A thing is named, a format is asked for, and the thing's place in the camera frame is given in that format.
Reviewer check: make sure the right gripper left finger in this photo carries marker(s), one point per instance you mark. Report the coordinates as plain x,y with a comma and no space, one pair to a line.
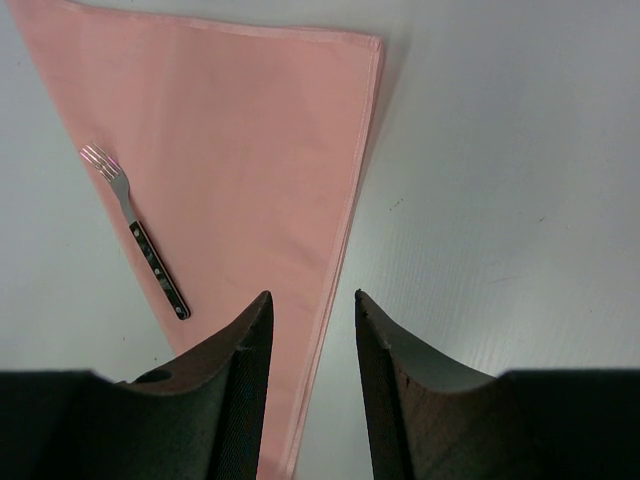
199,416

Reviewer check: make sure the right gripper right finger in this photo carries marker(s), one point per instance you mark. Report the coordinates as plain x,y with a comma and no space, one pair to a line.
431,417

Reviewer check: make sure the pink cloth napkin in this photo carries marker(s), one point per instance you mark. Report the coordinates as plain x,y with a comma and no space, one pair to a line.
243,146

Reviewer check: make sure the fork with black handle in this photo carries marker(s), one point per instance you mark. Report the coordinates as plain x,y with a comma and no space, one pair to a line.
115,176

